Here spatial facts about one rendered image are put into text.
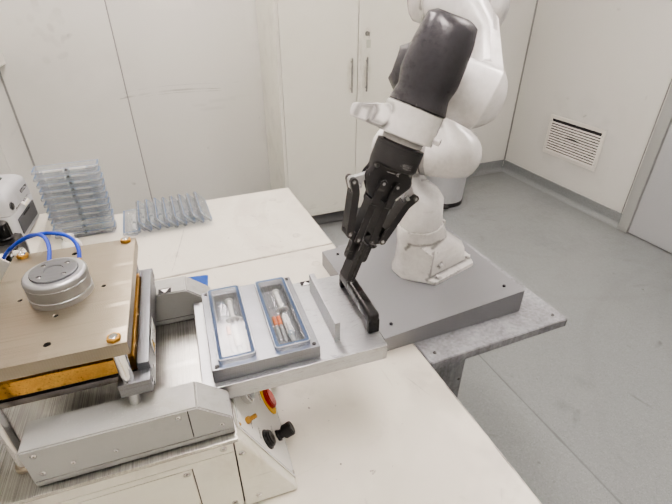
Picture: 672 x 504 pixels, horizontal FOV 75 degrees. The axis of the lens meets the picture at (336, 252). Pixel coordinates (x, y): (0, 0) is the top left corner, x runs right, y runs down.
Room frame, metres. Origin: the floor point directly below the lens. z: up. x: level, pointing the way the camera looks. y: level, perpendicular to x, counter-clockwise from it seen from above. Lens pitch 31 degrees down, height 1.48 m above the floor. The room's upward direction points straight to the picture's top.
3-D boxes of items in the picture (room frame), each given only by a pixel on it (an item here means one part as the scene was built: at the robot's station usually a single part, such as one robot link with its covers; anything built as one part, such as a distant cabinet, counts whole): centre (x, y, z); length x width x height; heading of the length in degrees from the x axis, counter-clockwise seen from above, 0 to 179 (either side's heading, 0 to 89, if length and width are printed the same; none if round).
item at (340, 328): (0.59, 0.09, 0.97); 0.30 x 0.22 x 0.08; 109
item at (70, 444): (0.38, 0.27, 0.97); 0.25 x 0.05 x 0.07; 109
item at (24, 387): (0.50, 0.38, 1.07); 0.22 x 0.17 x 0.10; 19
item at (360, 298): (0.64, -0.04, 0.99); 0.15 x 0.02 x 0.04; 19
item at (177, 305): (0.65, 0.35, 0.97); 0.26 x 0.05 x 0.07; 109
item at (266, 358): (0.58, 0.14, 0.98); 0.20 x 0.17 x 0.03; 19
